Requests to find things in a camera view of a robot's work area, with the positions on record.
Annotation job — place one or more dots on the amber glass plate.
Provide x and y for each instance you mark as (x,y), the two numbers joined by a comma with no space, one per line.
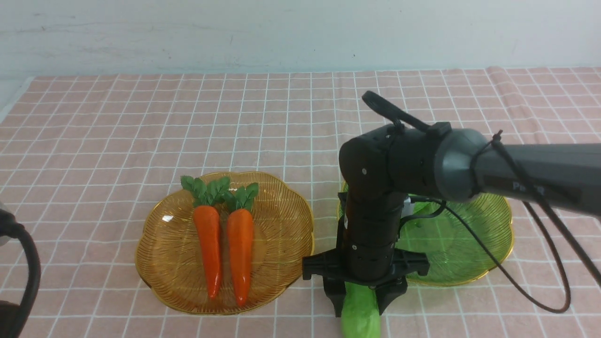
(169,259)

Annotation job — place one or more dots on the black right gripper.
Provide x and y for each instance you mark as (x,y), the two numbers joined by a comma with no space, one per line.
(366,254)

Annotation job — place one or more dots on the green glass plate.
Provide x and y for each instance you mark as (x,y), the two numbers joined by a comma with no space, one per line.
(463,242)

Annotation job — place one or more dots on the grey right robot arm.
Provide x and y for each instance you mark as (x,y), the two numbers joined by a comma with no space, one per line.
(384,168)

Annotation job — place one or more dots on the green toy gourd bottom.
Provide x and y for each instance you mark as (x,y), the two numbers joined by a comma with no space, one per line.
(360,317)

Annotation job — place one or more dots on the orange toy carrot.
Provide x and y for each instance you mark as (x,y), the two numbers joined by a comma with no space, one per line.
(240,236)
(206,219)

